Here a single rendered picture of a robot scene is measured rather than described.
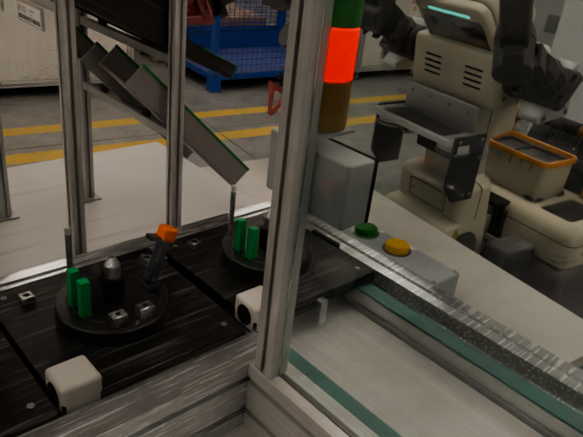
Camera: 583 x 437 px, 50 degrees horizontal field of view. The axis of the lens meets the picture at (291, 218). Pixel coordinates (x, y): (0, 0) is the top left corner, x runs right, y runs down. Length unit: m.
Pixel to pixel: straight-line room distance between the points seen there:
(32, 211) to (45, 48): 3.66
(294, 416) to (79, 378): 0.24
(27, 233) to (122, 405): 0.60
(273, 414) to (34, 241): 0.63
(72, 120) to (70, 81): 0.06
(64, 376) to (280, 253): 0.26
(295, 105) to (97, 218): 0.77
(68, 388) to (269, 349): 0.22
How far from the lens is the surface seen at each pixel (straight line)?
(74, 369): 0.72
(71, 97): 0.91
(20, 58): 4.92
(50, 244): 1.21
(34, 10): 0.96
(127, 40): 1.10
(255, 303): 0.82
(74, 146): 0.94
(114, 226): 1.26
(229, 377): 0.76
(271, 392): 0.75
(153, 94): 1.01
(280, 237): 0.65
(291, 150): 0.61
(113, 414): 0.71
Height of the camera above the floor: 1.46
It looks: 27 degrees down
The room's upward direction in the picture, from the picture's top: 7 degrees clockwise
